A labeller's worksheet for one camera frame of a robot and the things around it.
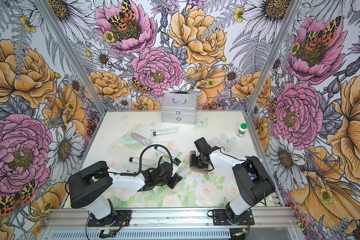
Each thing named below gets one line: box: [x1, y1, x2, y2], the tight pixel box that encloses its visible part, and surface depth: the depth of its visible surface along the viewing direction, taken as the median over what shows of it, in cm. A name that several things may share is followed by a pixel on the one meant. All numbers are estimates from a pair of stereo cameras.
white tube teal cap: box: [152, 127, 178, 136], surface depth 111 cm
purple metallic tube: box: [130, 132, 154, 147], surface depth 107 cm
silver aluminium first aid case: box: [161, 93, 198, 125], surface depth 113 cm
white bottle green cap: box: [236, 123, 248, 138], surface depth 104 cm
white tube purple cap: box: [179, 166, 191, 177], surface depth 91 cm
